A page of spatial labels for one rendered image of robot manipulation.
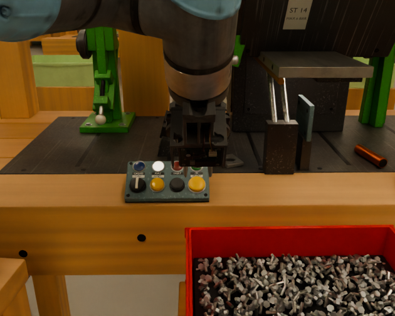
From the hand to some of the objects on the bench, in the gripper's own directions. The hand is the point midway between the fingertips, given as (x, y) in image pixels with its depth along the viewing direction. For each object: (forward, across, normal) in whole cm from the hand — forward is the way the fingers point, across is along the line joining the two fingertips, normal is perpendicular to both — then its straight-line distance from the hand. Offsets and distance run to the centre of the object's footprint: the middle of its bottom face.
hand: (197, 158), depth 64 cm
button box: (+16, -5, -1) cm, 17 cm away
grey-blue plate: (+21, +23, +12) cm, 33 cm away
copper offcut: (+22, +38, +13) cm, 46 cm away
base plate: (+32, +14, +24) cm, 42 cm away
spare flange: (+21, +7, +12) cm, 25 cm away
